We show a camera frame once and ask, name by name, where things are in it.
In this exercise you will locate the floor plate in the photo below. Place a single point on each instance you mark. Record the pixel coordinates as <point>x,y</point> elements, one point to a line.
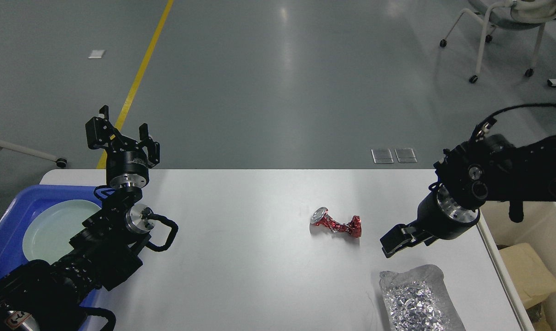
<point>406,155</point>
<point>382,156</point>

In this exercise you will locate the left floor plate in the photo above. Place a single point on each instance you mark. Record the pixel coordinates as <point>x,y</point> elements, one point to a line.
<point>382,156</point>

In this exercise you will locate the blue plastic tray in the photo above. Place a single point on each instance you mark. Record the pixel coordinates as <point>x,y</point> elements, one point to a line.
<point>22,211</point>

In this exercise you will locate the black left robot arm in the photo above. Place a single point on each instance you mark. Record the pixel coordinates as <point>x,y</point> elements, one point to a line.
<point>43,296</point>

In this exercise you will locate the beige plastic bin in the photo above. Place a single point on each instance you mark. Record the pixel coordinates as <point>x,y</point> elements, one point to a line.
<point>495,231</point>

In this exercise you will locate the clear plastic wrapper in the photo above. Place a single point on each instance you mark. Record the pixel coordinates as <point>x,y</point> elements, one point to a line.
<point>535,313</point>

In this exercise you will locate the light green plate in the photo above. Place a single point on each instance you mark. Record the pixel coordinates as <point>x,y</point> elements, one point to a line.
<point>47,237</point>

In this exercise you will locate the white floor marker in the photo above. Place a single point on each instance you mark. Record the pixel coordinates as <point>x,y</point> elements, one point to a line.
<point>96,54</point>

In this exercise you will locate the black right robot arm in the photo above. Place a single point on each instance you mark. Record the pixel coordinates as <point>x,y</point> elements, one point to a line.
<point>483,168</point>

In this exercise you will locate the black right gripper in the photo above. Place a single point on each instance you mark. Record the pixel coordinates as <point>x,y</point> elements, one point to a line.
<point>439,216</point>

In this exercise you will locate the aluminium foil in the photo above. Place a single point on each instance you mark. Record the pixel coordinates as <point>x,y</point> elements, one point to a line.
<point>418,300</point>

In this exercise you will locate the brown paper bag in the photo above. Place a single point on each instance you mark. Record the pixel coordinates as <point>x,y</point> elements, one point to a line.
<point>533,281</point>

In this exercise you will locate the crushed red can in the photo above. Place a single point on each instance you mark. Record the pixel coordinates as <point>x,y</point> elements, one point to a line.
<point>322,217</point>

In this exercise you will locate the right floor plate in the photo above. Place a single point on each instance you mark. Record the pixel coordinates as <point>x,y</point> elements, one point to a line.
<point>406,155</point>

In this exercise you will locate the white office chair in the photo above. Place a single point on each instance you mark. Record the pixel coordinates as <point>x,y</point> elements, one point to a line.
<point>510,15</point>

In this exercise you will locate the white stand leg with caster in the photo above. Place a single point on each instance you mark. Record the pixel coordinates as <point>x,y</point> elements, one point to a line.
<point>25,151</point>

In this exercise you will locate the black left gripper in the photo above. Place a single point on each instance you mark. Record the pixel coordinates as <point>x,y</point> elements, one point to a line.
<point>123,168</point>

